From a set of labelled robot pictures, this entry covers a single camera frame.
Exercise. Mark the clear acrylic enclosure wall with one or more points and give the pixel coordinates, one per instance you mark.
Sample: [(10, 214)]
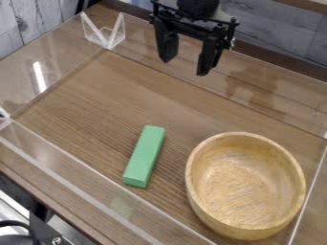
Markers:
[(79, 100)]

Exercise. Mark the wooden bowl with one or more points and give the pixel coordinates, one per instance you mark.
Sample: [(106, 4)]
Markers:
[(246, 185)]

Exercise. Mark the clear acrylic corner bracket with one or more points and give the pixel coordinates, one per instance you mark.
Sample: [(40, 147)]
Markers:
[(104, 37)]

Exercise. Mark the green rectangular block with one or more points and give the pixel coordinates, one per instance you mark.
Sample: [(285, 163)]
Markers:
[(143, 160)]

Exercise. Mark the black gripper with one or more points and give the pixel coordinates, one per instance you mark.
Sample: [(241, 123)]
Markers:
[(198, 19)]

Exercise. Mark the black metal table bracket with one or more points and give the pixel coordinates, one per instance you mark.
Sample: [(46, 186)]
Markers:
[(43, 234)]

